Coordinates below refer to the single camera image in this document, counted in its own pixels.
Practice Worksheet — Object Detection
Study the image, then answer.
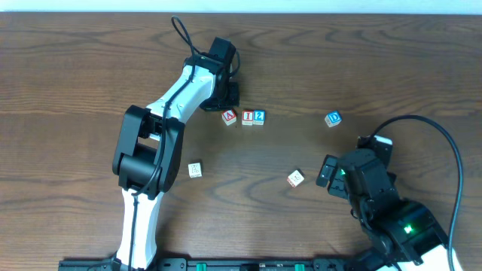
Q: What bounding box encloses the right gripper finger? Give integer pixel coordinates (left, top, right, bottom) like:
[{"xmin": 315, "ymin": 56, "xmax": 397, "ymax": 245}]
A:
[
  {"xmin": 328, "ymin": 175, "xmax": 348, "ymax": 199},
  {"xmin": 316, "ymin": 155, "xmax": 338, "ymax": 187}
]

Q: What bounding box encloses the red letter A block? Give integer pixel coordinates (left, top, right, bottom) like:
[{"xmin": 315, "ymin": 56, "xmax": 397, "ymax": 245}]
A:
[{"xmin": 221, "ymin": 109, "xmax": 237, "ymax": 126}]

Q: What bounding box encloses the red letter I block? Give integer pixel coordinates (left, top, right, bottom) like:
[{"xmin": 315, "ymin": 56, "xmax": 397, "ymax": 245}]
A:
[{"xmin": 242, "ymin": 110, "xmax": 254, "ymax": 126}]

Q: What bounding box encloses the blue number 2 block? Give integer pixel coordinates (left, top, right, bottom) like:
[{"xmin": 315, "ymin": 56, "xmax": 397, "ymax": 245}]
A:
[{"xmin": 253, "ymin": 110, "xmax": 266, "ymax": 126}]

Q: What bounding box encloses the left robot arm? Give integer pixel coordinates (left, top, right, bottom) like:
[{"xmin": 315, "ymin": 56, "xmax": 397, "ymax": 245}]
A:
[{"xmin": 112, "ymin": 53, "xmax": 240, "ymax": 270}]

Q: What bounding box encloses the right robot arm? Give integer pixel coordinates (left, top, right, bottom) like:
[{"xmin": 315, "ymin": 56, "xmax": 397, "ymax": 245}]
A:
[{"xmin": 316, "ymin": 135, "xmax": 462, "ymax": 270}]

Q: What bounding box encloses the white block with red edge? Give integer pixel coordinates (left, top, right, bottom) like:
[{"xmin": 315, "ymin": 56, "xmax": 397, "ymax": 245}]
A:
[{"xmin": 287, "ymin": 170, "xmax": 304, "ymax": 187}]

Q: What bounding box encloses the blue letter D block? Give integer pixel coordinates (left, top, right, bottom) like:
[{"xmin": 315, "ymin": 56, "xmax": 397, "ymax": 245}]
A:
[{"xmin": 325, "ymin": 111, "xmax": 342, "ymax": 127}]

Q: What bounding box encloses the plain white wooden block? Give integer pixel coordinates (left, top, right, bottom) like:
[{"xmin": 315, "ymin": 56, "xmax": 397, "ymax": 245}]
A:
[{"xmin": 188, "ymin": 163, "xmax": 203, "ymax": 178}]

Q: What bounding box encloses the left black cable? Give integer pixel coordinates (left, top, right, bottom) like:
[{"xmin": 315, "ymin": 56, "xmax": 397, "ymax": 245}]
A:
[{"xmin": 127, "ymin": 14, "xmax": 242, "ymax": 271}]

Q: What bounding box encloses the black cable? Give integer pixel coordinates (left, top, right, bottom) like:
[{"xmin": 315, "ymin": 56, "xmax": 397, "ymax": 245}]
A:
[
  {"xmin": 127, "ymin": 14, "xmax": 242, "ymax": 271},
  {"xmin": 371, "ymin": 114, "xmax": 465, "ymax": 271}
]

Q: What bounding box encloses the right black cable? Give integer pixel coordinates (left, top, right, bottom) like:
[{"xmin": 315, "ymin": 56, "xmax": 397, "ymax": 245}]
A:
[{"xmin": 371, "ymin": 114, "xmax": 465, "ymax": 271}]

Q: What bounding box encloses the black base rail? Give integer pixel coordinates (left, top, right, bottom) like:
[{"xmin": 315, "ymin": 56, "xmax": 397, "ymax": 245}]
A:
[{"xmin": 58, "ymin": 258, "xmax": 380, "ymax": 271}]

